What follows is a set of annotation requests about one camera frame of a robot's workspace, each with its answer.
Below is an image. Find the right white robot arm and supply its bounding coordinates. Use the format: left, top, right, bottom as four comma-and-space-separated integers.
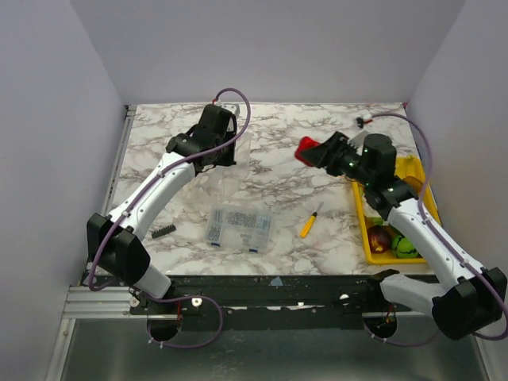
295, 133, 507, 340

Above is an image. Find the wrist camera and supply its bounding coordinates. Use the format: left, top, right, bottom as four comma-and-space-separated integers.
348, 117, 372, 148
213, 100, 241, 118

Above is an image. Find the yellow banana bunch toy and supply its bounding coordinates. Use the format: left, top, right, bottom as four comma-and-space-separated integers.
400, 156, 418, 171

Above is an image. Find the red bell pepper toy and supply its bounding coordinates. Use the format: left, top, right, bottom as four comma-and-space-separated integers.
294, 137, 321, 167

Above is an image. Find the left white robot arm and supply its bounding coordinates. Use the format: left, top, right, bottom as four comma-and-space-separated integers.
87, 102, 240, 314

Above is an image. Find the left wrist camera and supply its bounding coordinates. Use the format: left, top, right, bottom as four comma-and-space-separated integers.
213, 100, 241, 118

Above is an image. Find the black toothed plastic part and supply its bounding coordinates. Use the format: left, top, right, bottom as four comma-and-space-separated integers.
152, 224, 176, 239

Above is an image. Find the yellow handle screwdriver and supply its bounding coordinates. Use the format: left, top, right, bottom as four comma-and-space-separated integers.
299, 202, 324, 238

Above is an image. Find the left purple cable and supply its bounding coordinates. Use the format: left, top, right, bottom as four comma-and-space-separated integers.
87, 87, 252, 292

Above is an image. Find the clear screw organizer box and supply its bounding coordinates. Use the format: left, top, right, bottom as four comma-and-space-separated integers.
204, 204, 274, 253

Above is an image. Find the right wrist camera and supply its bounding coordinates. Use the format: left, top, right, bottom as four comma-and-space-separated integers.
348, 117, 372, 148

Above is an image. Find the clear zip top bag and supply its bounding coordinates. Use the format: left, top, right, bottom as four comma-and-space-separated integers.
196, 133, 252, 202

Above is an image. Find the dark purple onion toy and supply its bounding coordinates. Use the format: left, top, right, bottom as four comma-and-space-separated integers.
367, 225, 392, 253

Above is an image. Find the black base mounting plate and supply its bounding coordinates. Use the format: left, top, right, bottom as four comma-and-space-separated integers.
130, 275, 390, 332

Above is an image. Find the yellow plastic tray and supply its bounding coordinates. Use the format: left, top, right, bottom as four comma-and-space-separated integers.
352, 156, 427, 266

